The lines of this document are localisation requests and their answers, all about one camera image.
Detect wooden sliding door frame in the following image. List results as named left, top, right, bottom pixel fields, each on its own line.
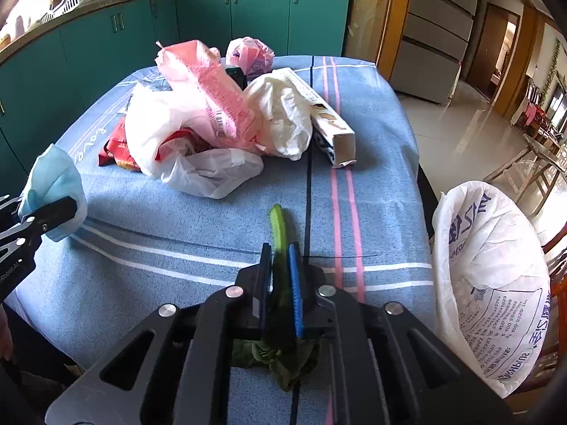
left=343, top=0, right=410, bottom=80

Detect white ointment box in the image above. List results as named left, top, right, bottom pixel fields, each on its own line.
left=274, top=67, right=357, bottom=168

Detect red snack wrapper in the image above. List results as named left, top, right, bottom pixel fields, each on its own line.
left=98, top=114, right=140, bottom=172

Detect pink plastic bag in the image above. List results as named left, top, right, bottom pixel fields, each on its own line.
left=226, top=36, right=275, bottom=76

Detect teal lower kitchen cabinets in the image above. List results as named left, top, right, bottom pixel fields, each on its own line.
left=1, top=0, right=352, bottom=195

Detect green vegetable leaf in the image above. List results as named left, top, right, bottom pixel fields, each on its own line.
left=232, top=204, right=320, bottom=391

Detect person's left hand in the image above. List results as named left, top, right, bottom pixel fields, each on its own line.
left=0, top=305, right=13, bottom=360

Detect light blue face mask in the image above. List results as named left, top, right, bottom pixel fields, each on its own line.
left=18, top=144, right=88, bottom=242

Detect blue striped tablecloth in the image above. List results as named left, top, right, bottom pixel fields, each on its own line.
left=4, top=55, right=437, bottom=425

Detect silver refrigerator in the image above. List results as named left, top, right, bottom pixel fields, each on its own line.
left=390, top=0, right=477, bottom=104

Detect red wooden chair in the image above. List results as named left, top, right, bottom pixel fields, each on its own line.
left=505, top=226, right=566, bottom=419

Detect long pink printed bag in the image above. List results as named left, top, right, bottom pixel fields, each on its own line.
left=156, top=39, right=259, bottom=151

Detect white plastic bag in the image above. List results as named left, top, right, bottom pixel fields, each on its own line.
left=243, top=67, right=312, bottom=161

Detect white lined trash bin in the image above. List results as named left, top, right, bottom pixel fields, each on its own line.
left=432, top=180, right=551, bottom=398

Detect wooden bench stool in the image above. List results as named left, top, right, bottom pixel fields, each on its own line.
left=483, top=134, right=566, bottom=219

